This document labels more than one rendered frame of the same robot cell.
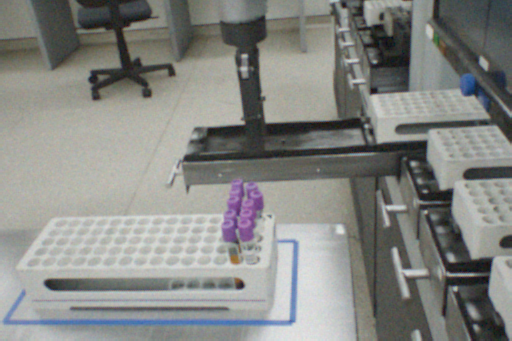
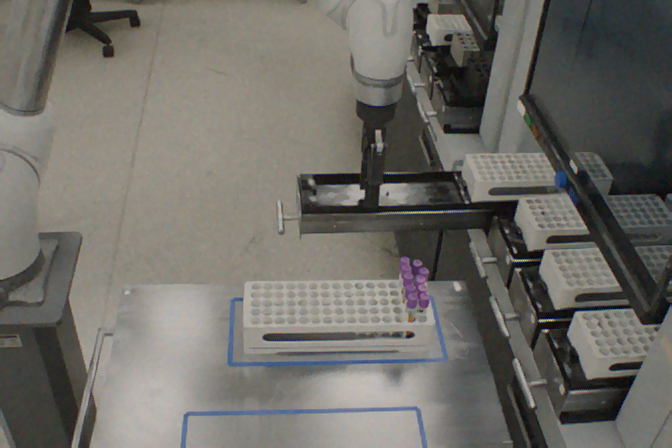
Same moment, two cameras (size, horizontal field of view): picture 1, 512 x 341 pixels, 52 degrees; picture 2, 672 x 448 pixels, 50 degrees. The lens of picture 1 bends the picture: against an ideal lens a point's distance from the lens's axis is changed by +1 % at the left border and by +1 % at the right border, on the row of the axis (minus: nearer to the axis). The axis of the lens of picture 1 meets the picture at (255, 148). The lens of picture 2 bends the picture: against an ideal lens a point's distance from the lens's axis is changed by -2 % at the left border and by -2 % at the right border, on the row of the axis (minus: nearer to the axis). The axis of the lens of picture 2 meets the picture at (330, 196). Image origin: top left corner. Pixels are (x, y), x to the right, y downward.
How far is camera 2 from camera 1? 0.65 m
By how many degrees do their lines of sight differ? 15
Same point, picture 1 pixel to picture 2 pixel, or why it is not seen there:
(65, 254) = (274, 314)
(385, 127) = (481, 189)
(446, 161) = (536, 230)
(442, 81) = (522, 143)
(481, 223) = (565, 286)
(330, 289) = (465, 335)
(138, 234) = (321, 296)
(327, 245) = (455, 300)
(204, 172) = (321, 223)
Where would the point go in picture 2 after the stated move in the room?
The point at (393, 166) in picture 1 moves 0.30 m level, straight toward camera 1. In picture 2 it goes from (483, 221) to (497, 330)
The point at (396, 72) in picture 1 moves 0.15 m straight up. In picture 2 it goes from (470, 112) to (480, 57)
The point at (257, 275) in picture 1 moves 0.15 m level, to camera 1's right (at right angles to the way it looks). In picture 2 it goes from (426, 329) to (514, 316)
